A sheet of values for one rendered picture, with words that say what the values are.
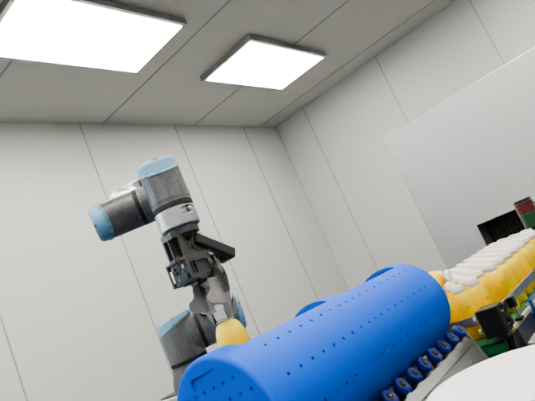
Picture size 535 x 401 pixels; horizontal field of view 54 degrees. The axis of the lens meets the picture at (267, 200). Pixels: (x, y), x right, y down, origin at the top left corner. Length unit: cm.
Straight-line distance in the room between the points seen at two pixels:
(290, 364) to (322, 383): 8
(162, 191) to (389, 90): 536
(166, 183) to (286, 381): 47
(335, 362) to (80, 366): 317
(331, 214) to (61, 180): 348
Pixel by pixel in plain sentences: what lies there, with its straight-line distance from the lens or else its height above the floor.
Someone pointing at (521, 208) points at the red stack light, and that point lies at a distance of 203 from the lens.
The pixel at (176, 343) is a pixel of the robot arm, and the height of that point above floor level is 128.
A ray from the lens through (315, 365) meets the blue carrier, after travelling 110.
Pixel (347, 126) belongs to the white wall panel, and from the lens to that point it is 657.
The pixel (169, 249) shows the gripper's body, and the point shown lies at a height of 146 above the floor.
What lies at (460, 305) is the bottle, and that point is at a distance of 187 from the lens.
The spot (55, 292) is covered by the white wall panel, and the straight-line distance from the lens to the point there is 422.
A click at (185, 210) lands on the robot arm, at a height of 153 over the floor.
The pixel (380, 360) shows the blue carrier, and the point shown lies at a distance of 129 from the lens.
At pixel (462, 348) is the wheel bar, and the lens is 175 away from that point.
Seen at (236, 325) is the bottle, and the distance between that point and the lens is 113.
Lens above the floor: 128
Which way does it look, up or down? 10 degrees up
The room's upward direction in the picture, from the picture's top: 23 degrees counter-clockwise
